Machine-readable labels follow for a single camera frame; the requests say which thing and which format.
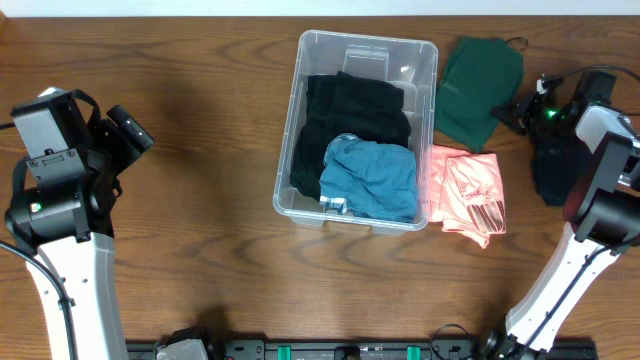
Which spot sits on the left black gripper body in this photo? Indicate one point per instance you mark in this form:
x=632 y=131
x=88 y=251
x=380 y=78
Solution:
x=111 y=151

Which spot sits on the coral pink folded shirt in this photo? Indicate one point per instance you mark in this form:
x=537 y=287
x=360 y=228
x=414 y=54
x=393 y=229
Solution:
x=466 y=194

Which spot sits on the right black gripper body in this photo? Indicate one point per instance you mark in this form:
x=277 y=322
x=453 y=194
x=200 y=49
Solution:
x=544 y=119

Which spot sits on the dark navy garment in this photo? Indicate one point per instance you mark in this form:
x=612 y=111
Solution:
x=557 y=164

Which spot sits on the dark green garment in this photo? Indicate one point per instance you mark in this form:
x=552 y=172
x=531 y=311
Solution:
x=480 y=74

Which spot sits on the black garment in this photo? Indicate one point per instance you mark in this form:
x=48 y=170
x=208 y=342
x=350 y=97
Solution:
x=341 y=103

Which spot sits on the blue garment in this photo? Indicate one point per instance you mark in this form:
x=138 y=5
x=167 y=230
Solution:
x=369 y=179

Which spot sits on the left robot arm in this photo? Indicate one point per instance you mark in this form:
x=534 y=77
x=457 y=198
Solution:
x=63 y=193

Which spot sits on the black mounting rail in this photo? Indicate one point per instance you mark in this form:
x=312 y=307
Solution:
x=195 y=343

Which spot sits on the clear plastic storage bin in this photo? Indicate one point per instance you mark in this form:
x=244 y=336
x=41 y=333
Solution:
x=408 y=64

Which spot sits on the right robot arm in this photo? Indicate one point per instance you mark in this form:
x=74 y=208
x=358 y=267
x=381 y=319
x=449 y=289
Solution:
x=601 y=211

